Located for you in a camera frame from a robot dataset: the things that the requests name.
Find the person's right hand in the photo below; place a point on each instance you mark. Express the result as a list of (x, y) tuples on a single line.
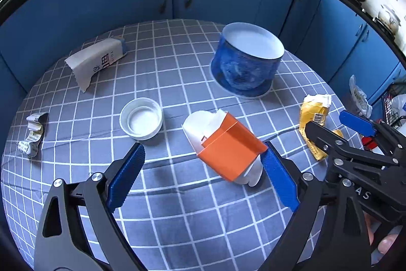
[(385, 245)]

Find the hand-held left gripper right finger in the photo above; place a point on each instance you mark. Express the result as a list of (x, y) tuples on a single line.
[(280, 175)]

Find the torn white carton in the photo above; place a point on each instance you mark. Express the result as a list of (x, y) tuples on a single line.
[(95, 60)]

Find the crumpled paper receipt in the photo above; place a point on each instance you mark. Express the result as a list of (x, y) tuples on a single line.
[(31, 137)]

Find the clear plastic bin liner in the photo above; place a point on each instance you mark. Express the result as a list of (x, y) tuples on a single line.
[(360, 96)]

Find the orange and white box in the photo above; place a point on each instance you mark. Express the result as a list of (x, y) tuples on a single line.
[(228, 150)]

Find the white bottle cap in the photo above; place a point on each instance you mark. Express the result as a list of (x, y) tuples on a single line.
[(141, 120)]

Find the yellow packet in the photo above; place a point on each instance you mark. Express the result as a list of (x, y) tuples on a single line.
[(312, 114)]

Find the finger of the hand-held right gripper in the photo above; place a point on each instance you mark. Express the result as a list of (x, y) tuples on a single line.
[(326, 139), (357, 122)]

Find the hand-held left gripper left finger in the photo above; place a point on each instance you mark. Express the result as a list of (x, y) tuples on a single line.
[(125, 175)]

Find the white ceramic pot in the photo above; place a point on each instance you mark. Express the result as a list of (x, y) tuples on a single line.
[(388, 18)]

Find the round table with checkered cloth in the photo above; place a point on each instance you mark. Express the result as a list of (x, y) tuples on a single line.
[(177, 226)]

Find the red container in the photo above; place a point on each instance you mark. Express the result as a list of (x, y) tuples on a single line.
[(368, 141)]

